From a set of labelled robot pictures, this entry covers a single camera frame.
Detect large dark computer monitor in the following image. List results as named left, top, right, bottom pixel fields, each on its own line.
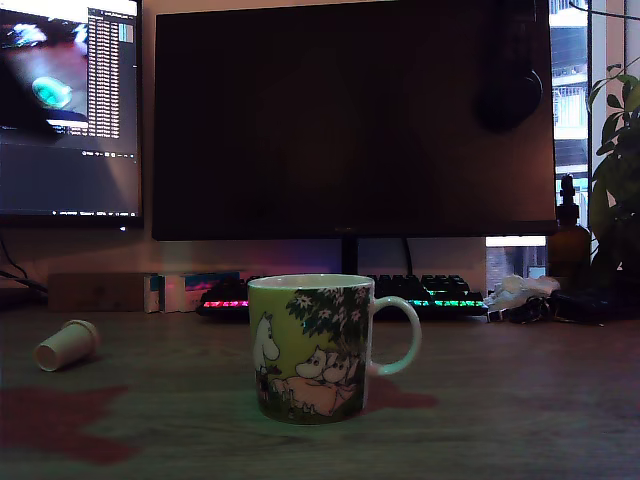
left=150, top=0, right=559, bottom=241

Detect black bunch of keys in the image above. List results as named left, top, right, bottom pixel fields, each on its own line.
left=487, top=294, right=556, bottom=325

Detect black monitor stand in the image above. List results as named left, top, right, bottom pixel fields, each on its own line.
left=341, top=237, right=360, bottom=276

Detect black backlit keyboard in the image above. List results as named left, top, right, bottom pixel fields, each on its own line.
left=194, top=272, right=490, bottom=319

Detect lit computer monitor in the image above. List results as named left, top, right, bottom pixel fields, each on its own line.
left=0, top=0, right=145, bottom=229

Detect crumpled white tissue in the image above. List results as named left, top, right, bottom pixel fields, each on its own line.
left=487, top=273, right=562, bottom=311

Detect brown cardboard box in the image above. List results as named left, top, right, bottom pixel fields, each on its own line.
left=47, top=272, right=147, bottom=312

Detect thin black desk cable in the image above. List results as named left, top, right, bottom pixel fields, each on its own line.
left=0, top=234, right=49, bottom=296

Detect blue and white box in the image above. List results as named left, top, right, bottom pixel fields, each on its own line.
left=163, top=271, right=241, bottom=314

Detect green cartoon print mug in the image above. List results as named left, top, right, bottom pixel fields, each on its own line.
left=246, top=273, right=423, bottom=426

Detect pale capsule beige lid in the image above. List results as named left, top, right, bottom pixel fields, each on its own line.
left=32, top=319, right=103, bottom=374

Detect white box teal stripe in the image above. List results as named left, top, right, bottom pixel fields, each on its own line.
left=143, top=273, right=165, bottom=314

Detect black wallet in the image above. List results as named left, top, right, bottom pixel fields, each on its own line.
left=548, top=287, right=619, bottom=324

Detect amber pump bottle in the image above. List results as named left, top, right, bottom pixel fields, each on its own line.
left=547, top=173, right=592, bottom=281

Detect black headphones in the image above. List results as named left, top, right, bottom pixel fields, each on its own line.
left=474, top=0, right=545, bottom=134

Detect green leafy houseplant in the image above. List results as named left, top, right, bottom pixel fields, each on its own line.
left=587, top=59, right=640, bottom=281

